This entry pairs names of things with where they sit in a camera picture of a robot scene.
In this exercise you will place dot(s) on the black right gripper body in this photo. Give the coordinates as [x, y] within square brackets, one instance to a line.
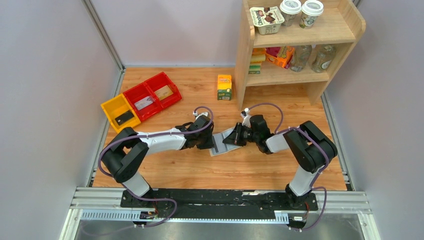
[241, 133]

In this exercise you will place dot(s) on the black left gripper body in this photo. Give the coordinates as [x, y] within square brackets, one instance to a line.
[205, 139]

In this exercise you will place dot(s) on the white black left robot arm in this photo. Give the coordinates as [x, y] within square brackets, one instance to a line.
[125, 154]

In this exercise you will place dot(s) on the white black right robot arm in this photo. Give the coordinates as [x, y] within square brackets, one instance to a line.
[312, 149]

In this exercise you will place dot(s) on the gold credit card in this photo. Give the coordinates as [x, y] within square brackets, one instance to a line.
[163, 92]

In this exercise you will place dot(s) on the silver credit card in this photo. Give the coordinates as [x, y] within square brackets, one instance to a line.
[143, 103]

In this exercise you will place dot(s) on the black credit card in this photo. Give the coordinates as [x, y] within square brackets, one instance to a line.
[124, 117]

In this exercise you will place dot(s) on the yellow green juice carton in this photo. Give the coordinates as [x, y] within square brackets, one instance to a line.
[224, 87]

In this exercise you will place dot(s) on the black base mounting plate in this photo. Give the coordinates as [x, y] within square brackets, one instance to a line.
[218, 203]

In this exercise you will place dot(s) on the red far plastic bin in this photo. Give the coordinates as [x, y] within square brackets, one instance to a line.
[160, 80]

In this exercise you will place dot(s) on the red plastic bin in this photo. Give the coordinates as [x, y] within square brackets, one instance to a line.
[137, 93]
[160, 80]

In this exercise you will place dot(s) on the yellow green sponge stack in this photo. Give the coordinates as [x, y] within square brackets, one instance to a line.
[257, 58]

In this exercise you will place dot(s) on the wooden shelf unit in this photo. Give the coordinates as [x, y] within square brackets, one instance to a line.
[341, 25]

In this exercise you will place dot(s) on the red middle plastic bin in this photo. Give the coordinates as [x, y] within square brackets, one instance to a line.
[137, 93]

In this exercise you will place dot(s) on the orange snack box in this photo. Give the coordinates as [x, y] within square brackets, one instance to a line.
[280, 56]

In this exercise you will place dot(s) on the left clear plastic bottle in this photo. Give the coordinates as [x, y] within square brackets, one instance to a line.
[300, 57]

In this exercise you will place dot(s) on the clear plastic bottle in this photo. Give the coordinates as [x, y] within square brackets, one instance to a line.
[324, 57]
[300, 57]

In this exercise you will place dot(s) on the yellow plastic bin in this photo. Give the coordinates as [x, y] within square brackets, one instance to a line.
[115, 107]

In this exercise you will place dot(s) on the right clear plastic bottle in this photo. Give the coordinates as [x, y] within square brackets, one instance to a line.
[324, 57]

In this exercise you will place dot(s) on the Chobani yogurt cup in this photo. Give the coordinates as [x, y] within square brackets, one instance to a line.
[267, 20]

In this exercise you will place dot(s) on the left white-lidded paper cup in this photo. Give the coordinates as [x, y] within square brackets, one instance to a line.
[289, 10]

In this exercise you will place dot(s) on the white-lidded paper cup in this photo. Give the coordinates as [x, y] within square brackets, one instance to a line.
[289, 10]
[310, 11]

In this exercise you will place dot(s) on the right white-lidded paper cup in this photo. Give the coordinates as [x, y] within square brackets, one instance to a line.
[310, 11]

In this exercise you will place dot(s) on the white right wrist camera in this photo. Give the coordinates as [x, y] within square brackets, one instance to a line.
[245, 114]

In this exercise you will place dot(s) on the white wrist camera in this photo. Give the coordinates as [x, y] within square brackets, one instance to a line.
[198, 114]
[245, 114]

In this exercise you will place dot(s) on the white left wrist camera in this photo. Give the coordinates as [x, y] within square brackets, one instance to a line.
[198, 114]

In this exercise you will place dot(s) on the aluminium frame rail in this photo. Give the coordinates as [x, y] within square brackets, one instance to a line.
[108, 198]

